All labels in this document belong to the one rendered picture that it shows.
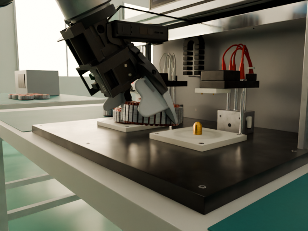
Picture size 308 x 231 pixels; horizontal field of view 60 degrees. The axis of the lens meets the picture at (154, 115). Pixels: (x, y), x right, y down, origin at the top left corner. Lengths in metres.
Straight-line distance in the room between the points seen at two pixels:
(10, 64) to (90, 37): 4.84
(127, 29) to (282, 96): 0.47
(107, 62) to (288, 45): 0.50
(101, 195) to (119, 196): 0.05
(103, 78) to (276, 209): 0.28
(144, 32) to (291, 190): 0.32
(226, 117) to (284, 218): 0.39
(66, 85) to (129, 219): 5.19
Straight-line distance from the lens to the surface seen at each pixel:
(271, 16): 0.62
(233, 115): 0.68
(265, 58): 0.78
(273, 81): 0.77
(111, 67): 0.40
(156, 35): 0.46
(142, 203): 0.34
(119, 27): 0.42
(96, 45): 0.41
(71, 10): 0.40
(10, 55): 5.24
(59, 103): 2.09
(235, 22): 0.66
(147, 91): 0.42
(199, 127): 0.58
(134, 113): 0.44
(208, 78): 0.62
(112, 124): 0.72
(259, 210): 0.35
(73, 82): 5.56
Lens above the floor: 0.90
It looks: 7 degrees down
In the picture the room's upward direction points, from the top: straight up
